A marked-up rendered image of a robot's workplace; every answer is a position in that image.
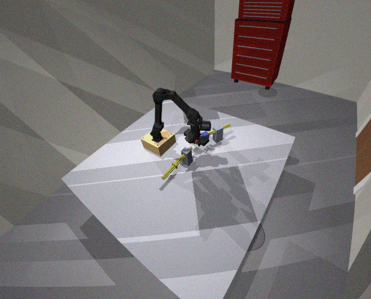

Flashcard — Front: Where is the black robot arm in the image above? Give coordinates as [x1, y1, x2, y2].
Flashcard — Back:
[150, 87, 211, 144]

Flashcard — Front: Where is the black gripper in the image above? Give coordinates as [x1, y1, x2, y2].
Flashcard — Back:
[184, 128, 209, 147]

